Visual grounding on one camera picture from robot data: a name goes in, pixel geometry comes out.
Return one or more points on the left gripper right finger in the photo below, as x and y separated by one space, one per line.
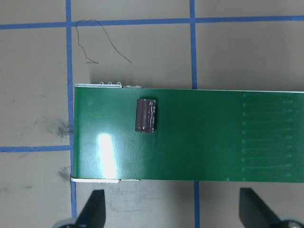
253 211

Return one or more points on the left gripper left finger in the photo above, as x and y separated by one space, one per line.
93 213

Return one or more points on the brown cylindrical capacitor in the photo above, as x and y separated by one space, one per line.
145 115

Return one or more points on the green conveyor belt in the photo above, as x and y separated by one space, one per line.
207 135

